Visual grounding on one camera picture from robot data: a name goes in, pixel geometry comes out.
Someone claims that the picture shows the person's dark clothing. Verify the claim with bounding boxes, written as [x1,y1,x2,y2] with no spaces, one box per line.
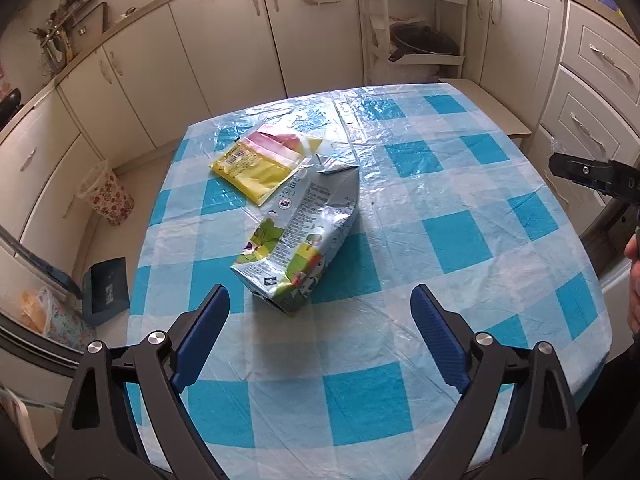
[580,332,640,480]

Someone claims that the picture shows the floral cloth bag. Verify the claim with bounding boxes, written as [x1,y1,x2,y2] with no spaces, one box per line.
[45,305,96,351]

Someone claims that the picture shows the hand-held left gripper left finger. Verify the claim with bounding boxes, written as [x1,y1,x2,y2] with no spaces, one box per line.
[52,284,232,480]

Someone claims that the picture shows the dark frying pan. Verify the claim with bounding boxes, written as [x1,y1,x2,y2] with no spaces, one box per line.
[389,25,458,63]

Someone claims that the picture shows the person's right hand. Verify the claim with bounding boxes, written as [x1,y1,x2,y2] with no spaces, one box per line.
[624,232,640,336]

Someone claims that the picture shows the cream kitchen cabinets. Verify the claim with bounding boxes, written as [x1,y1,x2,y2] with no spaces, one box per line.
[0,0,640,361]

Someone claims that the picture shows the blue dustpan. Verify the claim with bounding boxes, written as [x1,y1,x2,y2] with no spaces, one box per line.
[80,257,132,326]

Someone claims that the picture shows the plastic bag with orange contents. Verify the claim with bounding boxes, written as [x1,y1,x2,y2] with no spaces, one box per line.
[19,287,56,336]

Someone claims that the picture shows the crushed drink carton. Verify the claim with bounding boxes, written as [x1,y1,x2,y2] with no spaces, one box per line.
[229,152,361,317]

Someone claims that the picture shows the yellow and pink packet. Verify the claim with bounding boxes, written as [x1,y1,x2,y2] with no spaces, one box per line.
[209,125,321,207]

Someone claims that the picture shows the floral waste bin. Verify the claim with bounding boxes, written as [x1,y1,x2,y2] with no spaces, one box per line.
[76,159,136,227]

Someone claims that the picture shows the black wok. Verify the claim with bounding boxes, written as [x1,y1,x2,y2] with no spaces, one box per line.
[0,89,23,131]

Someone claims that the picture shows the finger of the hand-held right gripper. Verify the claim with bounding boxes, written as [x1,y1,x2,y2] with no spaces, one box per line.
[548,152,640,197]

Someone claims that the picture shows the blue checkered tablecloth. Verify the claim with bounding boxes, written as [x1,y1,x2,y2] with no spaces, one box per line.
[125,81,615,480]

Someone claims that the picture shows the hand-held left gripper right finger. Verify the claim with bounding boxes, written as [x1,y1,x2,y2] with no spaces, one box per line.
[410,284,585,480]

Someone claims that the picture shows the kitchen utensil holder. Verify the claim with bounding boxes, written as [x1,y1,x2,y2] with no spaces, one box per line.
[30,0,106,78]

